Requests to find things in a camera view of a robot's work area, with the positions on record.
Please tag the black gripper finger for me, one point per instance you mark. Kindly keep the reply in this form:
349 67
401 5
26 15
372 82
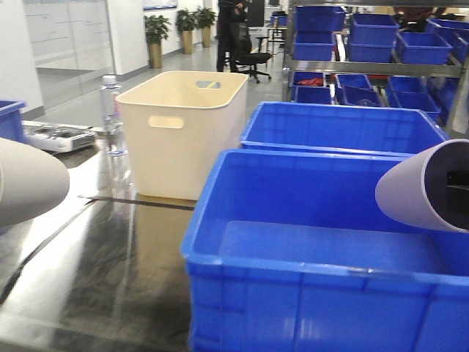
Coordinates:
457 185

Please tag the lavender cup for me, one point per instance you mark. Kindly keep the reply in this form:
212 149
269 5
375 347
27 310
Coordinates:
414 191

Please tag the beige cup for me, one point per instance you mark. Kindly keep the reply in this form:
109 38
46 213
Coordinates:
32 182

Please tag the blue plastic bin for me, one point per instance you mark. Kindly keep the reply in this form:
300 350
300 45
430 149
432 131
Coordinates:
320 128
290 252

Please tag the near blue plastic bin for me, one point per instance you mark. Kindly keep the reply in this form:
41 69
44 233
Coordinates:
290 252

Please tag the cream plastic bin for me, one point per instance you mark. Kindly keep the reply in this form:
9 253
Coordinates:
175 125

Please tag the blue bin at left edge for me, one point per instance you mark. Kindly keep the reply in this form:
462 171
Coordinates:
11 120

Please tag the metal shelf with blue bins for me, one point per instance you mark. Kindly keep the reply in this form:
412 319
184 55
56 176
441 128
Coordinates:
457 124

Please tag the black office chair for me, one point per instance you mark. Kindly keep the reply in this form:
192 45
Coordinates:
245 59

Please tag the standing person in black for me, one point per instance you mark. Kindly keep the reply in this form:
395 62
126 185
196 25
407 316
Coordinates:
230 15

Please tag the potted plant gold pot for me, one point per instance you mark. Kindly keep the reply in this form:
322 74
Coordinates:
156 30

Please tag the clear water bottle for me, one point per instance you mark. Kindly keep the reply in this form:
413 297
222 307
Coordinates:
112 122

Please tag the white device on table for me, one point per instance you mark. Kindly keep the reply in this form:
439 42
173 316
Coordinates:
58 138

